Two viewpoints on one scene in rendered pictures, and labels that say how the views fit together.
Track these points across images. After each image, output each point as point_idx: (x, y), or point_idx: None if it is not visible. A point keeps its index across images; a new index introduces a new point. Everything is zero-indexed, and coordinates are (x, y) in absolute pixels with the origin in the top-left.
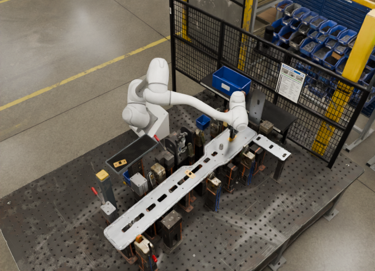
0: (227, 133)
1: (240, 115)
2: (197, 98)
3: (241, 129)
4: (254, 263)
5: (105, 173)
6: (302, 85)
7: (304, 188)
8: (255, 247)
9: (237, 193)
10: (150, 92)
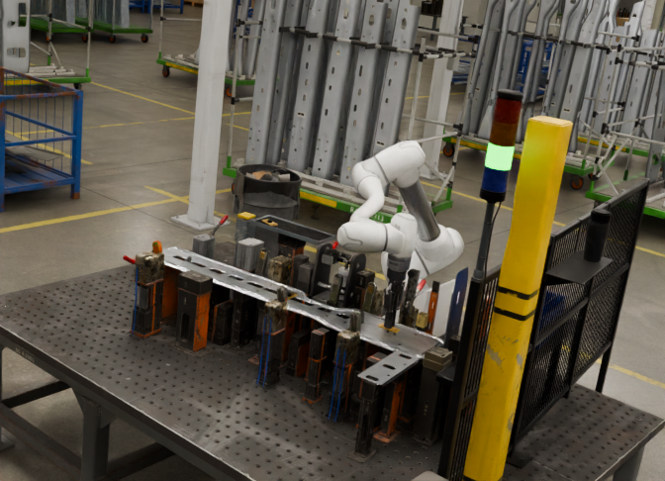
0: (401, 329)
1: (357, 222)
2: (541, 375)
3: (339, 239)
4: (156, 416)
5: (248, 216)
6: None
7: None
8: (187, 419)
9: (305, 407)
10: (359, 163)
